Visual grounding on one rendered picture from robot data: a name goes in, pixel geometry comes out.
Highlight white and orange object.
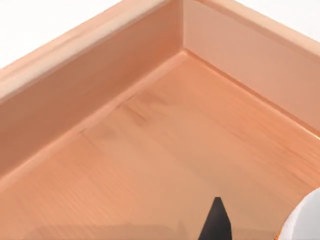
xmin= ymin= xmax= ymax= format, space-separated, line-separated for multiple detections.
xmin=279 ymin=186 xmax=320 ymax=240

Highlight shallow salmon-coloured box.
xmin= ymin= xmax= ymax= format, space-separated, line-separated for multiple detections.
xmin=0 ymin=0 xmax=320 ymax=240

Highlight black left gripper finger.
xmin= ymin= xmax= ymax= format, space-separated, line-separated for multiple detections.
xmin=196 ymin=196 xmax=232 ymax=240

